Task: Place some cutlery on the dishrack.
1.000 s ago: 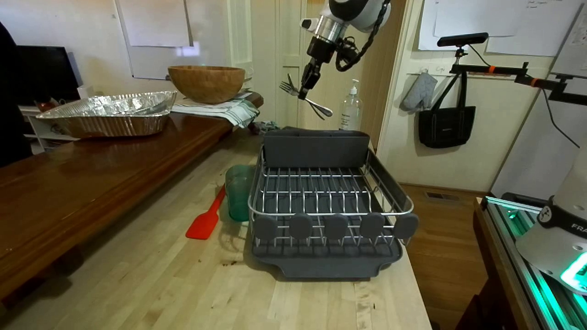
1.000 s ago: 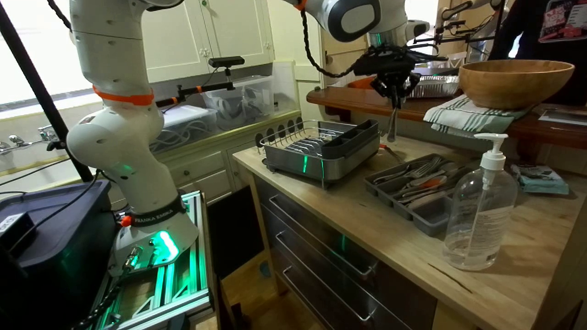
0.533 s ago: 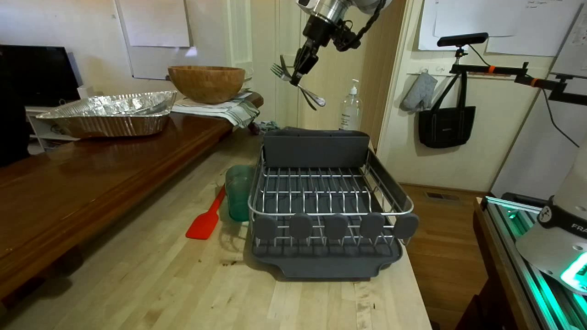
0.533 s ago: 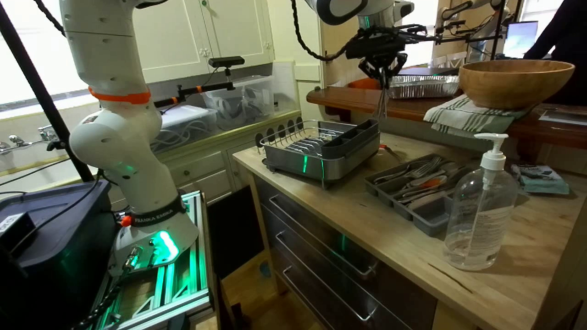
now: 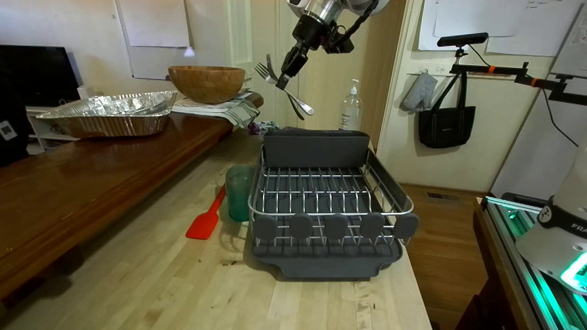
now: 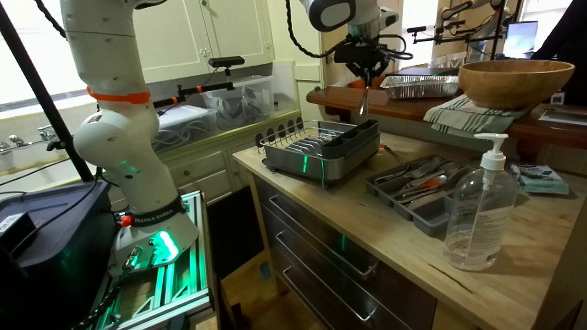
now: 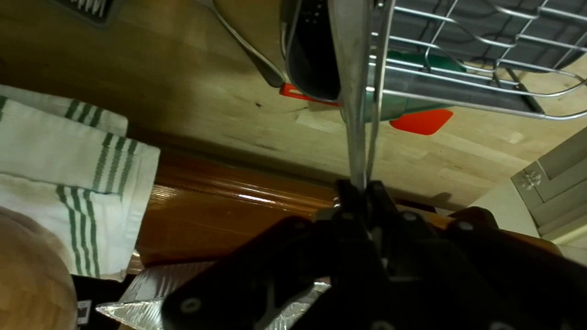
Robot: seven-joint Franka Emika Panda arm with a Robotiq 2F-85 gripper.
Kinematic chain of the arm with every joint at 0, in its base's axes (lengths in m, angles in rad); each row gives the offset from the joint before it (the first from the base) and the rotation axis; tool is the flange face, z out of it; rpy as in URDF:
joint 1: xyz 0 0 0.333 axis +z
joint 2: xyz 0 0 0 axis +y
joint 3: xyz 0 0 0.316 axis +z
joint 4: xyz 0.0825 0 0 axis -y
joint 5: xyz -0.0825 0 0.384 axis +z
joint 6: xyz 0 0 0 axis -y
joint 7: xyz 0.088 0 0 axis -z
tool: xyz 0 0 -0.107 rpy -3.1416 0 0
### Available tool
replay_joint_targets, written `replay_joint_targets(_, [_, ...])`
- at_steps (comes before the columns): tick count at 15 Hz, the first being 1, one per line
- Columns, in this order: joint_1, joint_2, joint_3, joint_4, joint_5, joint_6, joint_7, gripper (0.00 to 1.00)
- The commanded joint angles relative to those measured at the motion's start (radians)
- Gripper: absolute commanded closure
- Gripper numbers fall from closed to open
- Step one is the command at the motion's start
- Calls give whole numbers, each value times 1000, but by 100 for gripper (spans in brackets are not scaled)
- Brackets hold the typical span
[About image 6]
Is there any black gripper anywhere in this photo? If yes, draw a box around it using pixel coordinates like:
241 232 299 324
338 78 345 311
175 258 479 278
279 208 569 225
332 34 413 87

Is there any metal fork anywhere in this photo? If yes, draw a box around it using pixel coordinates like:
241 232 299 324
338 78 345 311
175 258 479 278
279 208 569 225
358 80 373 118

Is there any orange plastic spatula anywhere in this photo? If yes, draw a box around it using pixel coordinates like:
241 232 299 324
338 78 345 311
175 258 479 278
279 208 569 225
400 173 448 193

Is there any grey cutlery tray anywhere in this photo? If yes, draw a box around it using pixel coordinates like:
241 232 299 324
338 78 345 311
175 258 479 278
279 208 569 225
365 151 485 237

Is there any aluminium foil tray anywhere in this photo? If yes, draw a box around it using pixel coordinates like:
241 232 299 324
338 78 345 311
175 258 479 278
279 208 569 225
380 71 463 100

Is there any grey dish rack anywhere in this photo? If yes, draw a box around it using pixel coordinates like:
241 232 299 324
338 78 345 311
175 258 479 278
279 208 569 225
261 116 382 184

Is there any black clamp stand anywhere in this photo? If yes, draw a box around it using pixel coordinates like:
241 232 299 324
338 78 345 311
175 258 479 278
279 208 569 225
406 0 521 61

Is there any striped kitchen towel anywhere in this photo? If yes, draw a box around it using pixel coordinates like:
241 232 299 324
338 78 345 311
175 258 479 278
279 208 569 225
422 93 530 138

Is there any clear plastic storage bin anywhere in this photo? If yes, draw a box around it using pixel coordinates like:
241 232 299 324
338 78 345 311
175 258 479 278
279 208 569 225
153 102 219 151
200 72 277 126

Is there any brown wooden bowl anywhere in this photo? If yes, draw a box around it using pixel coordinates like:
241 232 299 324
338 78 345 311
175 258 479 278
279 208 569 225
457 58 576 111

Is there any open laptop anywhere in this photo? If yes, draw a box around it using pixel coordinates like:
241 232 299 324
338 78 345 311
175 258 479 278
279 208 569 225
501 17 540 60

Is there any grey drawer cabinet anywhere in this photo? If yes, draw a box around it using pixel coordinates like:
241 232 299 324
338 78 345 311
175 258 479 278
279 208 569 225
253 175 439 330

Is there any clear soap dispenser bottle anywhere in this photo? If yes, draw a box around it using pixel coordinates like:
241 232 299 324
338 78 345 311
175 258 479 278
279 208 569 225
442 131 521 272

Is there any cream drawer cabinet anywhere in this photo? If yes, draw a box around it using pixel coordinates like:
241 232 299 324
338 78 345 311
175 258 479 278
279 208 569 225
107 107 305 206

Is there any dark wooden table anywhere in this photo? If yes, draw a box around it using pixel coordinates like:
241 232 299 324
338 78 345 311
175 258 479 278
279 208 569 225
305 82 587 151

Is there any teal packet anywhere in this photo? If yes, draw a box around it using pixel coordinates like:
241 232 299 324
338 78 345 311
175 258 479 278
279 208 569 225
512 160 573 197

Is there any person in black shirt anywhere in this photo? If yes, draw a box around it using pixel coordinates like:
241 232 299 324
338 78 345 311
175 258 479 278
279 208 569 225
530 0 587 105

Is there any black tripod pole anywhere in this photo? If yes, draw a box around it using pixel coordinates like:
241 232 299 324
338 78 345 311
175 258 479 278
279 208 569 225
0 5 97 184

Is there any metal faucet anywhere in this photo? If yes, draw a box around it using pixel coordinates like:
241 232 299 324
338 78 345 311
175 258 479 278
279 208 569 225
0 124 66 157

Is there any black equipment box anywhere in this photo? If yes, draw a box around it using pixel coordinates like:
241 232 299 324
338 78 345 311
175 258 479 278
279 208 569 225
0 179 121 330

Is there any black stereo camera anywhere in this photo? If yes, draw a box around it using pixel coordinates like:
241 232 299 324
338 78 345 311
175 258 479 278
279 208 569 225
208 54 246 69

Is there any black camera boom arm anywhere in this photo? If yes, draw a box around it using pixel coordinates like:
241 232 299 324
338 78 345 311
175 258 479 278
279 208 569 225
153 65 237 111

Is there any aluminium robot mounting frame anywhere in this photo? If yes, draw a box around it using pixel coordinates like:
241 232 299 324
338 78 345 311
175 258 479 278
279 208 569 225
79 188 217 330

